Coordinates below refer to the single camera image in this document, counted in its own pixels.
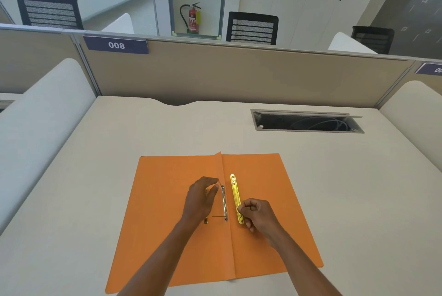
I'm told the person's right hand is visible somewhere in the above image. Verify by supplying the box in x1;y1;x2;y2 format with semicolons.
237;198;282;243

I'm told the person's left hand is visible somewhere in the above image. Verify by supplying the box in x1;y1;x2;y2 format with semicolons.
180;176;220;226

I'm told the silver metal fastener prong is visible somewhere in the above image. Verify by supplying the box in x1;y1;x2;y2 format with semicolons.
212;185;229;222

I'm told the yellow metal fastener bar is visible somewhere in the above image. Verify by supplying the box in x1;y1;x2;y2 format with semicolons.
230;174;245;225

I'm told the person's left forearm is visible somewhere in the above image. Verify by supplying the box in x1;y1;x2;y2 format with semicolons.
117;218;203;296

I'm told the person's right forearm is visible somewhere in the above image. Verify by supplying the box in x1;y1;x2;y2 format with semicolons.
268;228;342;296

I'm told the orange paper file folder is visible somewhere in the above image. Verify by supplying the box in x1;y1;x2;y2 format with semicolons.
105;152;324;294

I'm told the beige desk partition panel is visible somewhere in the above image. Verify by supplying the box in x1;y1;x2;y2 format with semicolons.
79;35;416;108
0;24;101;96
376;61;442;110

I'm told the black mesh office chair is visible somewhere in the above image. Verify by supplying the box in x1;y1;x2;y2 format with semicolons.
351;26;395;55
16;0;84;30
226;12;279;46

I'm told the red fire extinguisher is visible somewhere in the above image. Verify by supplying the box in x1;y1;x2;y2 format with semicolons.
180;2;201;35

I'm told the dark blue desk sign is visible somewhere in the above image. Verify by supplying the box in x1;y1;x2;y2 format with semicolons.
83;35;149;55
414;63;442;76

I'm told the white rounded side divider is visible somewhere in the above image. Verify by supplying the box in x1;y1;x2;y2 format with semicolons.
0;58;97;234
328;32;378;54
379;81;442;172
101;13;134;34

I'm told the grey locker cabinet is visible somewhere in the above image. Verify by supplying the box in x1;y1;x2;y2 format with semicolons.
371;0;442;59

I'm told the grey desk cable tray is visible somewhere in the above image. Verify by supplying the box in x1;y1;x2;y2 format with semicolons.
251;109;365;134

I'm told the grey cable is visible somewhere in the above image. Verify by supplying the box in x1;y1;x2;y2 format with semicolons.
290;118;349;131

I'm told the white wall cabinet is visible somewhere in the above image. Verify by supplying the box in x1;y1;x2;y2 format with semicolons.
238;0;391;49

